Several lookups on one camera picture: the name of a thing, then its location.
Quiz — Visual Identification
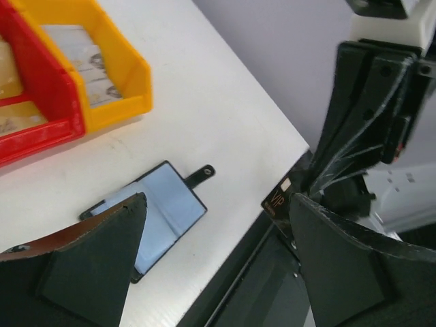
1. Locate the gold cards stack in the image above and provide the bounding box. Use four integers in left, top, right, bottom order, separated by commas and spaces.
0, 41, 24, 100

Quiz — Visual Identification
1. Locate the black VIP card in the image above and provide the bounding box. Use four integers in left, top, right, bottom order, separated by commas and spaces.
262, 172, 298, 256

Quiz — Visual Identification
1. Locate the yellow plastic bin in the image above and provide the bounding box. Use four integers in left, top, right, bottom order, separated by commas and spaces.
10, 1, 153, 133

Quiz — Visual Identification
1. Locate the red plastic bin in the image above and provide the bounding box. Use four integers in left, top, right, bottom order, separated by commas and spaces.
1, 1, 85, 166

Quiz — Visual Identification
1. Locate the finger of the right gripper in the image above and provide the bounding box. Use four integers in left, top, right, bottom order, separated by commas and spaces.
306, 42, 371, 191
309, 52, 417, 197

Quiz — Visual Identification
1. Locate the black card holder wallet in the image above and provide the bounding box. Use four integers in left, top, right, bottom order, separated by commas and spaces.
79, 161, 215, 283

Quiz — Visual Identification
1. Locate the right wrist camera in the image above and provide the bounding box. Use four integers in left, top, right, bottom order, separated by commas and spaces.
347, 0, 435, 56

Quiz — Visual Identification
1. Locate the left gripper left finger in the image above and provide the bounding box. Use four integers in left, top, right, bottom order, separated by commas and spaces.
1, 193, 147, 326

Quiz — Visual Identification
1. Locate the gold VIP card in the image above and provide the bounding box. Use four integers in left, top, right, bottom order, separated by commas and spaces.
0, 101, 47, 136

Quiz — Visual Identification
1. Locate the silver VIP cards stack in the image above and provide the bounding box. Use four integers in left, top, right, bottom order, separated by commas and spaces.
42, 25, 123, 108

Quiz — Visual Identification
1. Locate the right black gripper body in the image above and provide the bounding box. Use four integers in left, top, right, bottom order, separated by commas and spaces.
337, 40, 435, 217

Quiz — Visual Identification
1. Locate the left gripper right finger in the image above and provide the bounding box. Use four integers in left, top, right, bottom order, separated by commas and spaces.
290, 193, 435, 326

